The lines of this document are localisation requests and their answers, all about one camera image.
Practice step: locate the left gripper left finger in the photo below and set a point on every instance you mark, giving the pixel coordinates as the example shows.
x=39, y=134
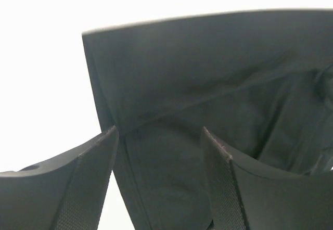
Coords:
x=64, y=192

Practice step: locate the black t shirt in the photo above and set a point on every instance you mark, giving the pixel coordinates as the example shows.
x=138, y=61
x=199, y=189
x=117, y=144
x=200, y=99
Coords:
x=261, y=81

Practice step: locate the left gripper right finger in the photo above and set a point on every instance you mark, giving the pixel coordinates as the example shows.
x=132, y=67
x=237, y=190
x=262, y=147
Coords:
x=247, y=194

